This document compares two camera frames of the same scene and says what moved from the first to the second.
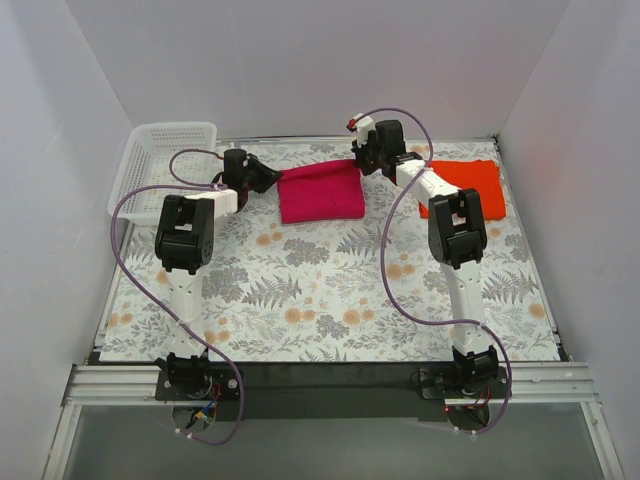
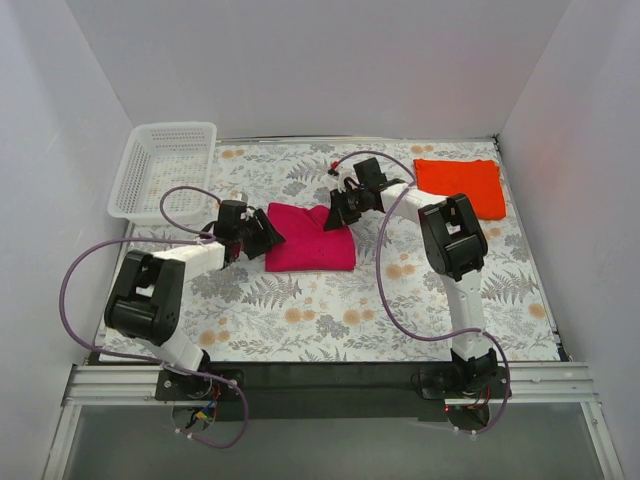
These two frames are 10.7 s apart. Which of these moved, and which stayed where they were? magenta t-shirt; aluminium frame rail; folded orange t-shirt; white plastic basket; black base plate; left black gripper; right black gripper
Moved: left black gripper; magenta t-shirt; right black gripper
Stayed: folded orange t-shirt; white plastic basket; black base plate; aluminium frame rail
